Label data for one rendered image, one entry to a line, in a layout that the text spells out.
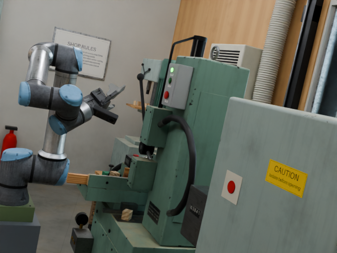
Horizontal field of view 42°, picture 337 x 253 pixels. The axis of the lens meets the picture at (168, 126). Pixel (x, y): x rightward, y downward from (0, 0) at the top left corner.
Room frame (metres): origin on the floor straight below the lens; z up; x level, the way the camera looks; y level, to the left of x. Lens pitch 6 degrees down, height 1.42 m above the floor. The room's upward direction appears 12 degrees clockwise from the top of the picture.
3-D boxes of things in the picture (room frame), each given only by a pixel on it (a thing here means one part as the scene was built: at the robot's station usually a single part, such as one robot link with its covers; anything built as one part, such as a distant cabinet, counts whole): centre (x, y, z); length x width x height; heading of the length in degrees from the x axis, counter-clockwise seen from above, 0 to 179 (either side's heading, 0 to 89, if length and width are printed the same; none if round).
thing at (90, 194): (2.08, 0.07, 0.87); 0.61 x 0.30 x 0.06; 114
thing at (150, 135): (1.74, 0.05, 1.23); 0.09 x 0.08 x 0.15; 24
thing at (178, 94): (1.65, 0.00, 1.40); 0.10 x 0.06 x 0.16; 24
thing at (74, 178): (1.96, 0.08, 0.92); 0.66 x 0.02 x 0.04; 114
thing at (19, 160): (2.24, 0.73, 0.82); 0.17 x 0.15 x 0.18; 107
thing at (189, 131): (1.56, -0.04, 1.12); 0.33 x 0.05 x 0.36; 24
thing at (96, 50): (4.84, 1.11, 1.48); 0.64 x 0.02 x 0.46; 117
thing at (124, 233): (1.89, -0.05, 0.76); 0.57 x 0.45 x 0.09; 24
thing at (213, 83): (1.73, -0.12, 1.16); 0.22 x 0.22 x 0.72; 24
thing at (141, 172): (1.77, 0.07, 1.02); 0.09 x 0.07 x 0.12; 114
